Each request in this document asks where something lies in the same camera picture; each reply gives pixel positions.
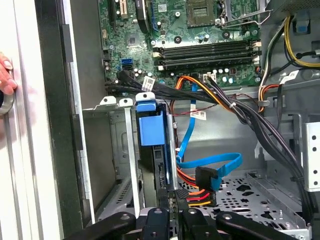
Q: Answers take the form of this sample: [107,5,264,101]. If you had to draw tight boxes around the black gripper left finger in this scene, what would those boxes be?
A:
[63,206,171,240]

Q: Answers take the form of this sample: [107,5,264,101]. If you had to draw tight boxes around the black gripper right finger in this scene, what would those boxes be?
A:
[181,207,305,240]

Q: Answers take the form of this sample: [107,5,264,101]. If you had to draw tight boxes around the orange red power wire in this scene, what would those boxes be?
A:
[174,166,217,208]

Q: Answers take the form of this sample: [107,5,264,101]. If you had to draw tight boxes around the hard disk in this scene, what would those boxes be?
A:
[134,91,181,218]

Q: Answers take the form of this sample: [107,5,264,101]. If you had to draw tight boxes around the grey metal disk bay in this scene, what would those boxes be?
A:
[81,96,181,218]

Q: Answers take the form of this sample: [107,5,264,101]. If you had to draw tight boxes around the bare person hand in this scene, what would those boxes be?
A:
[0,52,18,96]

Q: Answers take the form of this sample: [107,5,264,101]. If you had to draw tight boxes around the grey metal drive cage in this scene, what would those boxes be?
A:
[289,113,320,193]

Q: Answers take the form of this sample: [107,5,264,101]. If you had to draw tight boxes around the black RAM slot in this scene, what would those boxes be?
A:
[152,48,262,57]
[152,55,262,64]
[151,40,262,50]
[153,62,262,72]

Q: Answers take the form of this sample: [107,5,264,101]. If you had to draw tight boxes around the black PC case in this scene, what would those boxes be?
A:
[34,0,320,240]

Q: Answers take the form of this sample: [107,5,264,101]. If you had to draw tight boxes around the green motherboard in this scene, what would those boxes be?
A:
[98,0,263,87]

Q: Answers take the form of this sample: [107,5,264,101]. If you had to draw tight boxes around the metal locking lever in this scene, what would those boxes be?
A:
[219,9,275,28]

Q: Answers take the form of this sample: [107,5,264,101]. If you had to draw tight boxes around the CPU socket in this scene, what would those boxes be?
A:
[186,0,217,27]

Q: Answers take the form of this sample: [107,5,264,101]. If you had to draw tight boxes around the beige expansion slot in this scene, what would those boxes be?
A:
[119,0,129,20]

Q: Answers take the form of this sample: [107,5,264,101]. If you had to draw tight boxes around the black expansion slot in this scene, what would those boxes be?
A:
[108,0,117,24]

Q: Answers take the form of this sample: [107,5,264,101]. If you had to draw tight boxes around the blue plastic clip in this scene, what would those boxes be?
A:
[295,20,311,34]

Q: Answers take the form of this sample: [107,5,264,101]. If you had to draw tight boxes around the metal socket cover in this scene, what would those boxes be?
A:
[219,0,266,26]

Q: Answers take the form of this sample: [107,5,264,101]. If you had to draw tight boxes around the grey power supply unit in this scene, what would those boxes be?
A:
[266,0,320,16]

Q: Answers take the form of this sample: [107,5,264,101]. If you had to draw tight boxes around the blue data wire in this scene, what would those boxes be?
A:
[175,82,244,192]

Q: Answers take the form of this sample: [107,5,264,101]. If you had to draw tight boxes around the thin red black wire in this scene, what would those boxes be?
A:
[169,93,258,123]

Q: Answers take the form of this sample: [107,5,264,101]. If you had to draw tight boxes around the black wire bundle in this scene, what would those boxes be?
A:
[104,69,313,226]

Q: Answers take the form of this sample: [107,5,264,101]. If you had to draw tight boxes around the orange yellow wire bundle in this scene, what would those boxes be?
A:
[174,75,280,114]

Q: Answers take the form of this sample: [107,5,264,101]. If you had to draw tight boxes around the yellow black power wires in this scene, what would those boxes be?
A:
[258,14,320,87]

